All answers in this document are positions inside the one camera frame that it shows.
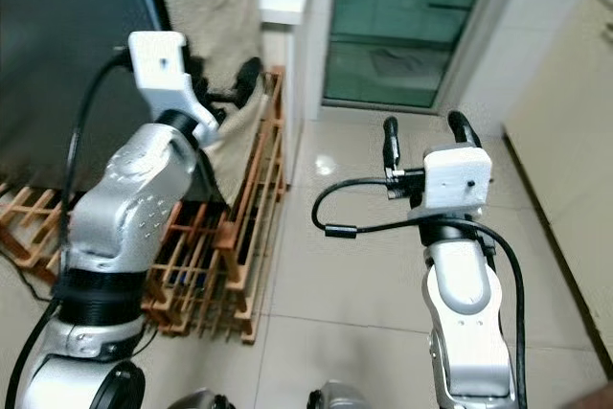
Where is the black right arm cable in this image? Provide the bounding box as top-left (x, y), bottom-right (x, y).
top-left (311, 177), bottom-right (528, 409)

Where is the glass sliding door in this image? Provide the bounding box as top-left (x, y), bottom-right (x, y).
top-left (321, 0), bottom-right (509, 113)

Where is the beige side cabinet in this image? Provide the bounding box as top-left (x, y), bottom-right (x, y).
top-left (503, 0), bottom-right (613, 376)

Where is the wooden slatted rack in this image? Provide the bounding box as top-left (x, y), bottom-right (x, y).
top-left (0, 64), bottom-right (288, 345)

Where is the grey robot leg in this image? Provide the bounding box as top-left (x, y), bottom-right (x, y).
top-left (306, 380), bottom-right (375, 409)
top-left (169, 387), bottom-right (237, 409)

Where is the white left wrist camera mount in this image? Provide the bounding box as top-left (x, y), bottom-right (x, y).
top-left (127, 31), bottom-right (219, 147)

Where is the grey robot right leg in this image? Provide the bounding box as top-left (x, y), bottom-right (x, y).
top-left (306, 380), bottom-right (375, 409)

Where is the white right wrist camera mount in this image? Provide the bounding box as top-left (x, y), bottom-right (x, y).
top-left (407, 144), bottom-right (492, 218)

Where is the beige cloth cover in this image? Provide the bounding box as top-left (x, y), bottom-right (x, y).
top-left (150, 0), bottom-right (271, 207)

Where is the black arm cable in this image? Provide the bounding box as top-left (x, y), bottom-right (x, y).
top-left (311, 177), bottom-right (528, 409)
top-left (5, 50), bottom-right (135, 409)

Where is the grey robot left leg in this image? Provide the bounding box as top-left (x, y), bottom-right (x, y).
top-left (169, 387), bottom-right (237, 409)

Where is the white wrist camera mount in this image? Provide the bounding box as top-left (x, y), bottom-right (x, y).
top-left (127, 31), bottom-right (219, 147)
top-left (407, 144), bottom-right (492, 218)

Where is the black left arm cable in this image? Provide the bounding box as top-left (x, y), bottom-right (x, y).
top-left (5, 50), bottom-right (135, 409)

